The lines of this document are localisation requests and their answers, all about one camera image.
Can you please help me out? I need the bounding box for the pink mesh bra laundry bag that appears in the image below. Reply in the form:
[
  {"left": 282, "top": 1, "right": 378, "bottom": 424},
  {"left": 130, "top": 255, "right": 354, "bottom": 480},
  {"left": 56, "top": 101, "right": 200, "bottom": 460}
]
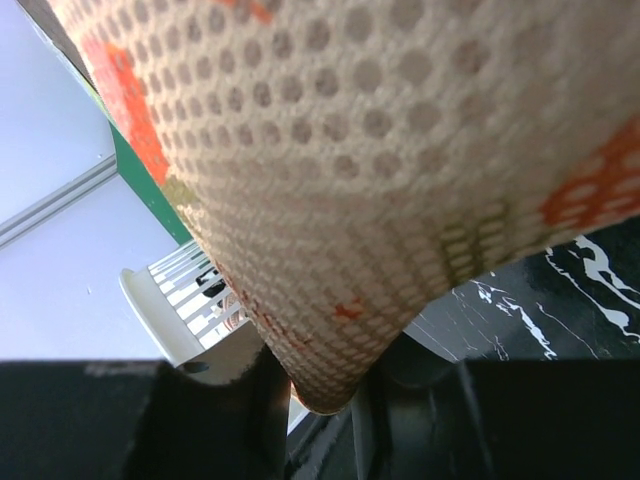
[{"left": 51, "top": 1, "right": 639, "bottom": 414}]

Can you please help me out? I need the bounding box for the green cutting mat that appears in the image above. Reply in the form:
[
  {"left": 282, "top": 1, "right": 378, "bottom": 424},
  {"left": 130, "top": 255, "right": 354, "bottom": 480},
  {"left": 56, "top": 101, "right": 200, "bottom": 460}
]
[{"left": 92, "top": 92, "right": 192, "bottom": 244}]

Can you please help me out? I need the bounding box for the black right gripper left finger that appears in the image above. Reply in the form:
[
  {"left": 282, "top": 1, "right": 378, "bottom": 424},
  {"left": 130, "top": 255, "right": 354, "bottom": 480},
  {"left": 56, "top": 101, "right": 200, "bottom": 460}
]
[{"left": 1, "top": 350, "right": 289, "bottom": 479}]

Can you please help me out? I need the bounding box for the black patterned table mat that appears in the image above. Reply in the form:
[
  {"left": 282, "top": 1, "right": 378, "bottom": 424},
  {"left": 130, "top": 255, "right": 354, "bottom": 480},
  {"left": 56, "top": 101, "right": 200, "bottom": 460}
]
[{"left": 285, "top": 219, "right": 639, "bottom": 479}]

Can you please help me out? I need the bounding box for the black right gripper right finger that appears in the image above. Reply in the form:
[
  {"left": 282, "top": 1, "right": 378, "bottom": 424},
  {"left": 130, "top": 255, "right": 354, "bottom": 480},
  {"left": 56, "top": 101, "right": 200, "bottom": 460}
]
[{"left": 351, "top": 335, "right": 639, "bottom": 479}]

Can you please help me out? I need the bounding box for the black lace bra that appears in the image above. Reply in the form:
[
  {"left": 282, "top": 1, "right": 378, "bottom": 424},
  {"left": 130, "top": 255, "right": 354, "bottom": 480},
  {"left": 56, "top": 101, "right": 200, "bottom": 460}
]
[{"left": 196, "top": 268, "right": 226, "bottom": 298}]

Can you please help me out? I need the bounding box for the white plastic laundry basket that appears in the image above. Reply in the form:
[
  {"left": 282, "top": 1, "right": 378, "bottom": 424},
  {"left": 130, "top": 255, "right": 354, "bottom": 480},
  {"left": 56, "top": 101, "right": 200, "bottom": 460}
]
[{"left": 119, "top": 240, "right": 247, "bottom": 375}]

